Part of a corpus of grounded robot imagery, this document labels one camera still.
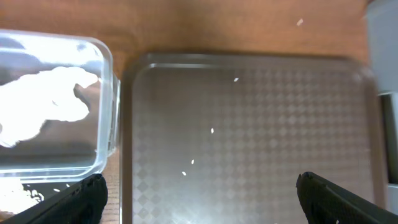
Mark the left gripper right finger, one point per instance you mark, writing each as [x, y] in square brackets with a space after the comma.
[324, 202]

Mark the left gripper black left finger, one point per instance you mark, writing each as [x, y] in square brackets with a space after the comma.
[81, 203]

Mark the grey dishwasher rack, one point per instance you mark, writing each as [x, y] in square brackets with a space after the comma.
[381, 16]

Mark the black plastic tray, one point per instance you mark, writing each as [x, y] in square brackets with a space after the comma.
[46, 189]

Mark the spilled white rice pile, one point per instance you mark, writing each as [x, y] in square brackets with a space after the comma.
[15, 199]

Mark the clear plastic bin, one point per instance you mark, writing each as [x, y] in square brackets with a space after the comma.
[62, 151]

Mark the brown serving tray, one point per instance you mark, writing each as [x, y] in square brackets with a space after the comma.
[223, 138]

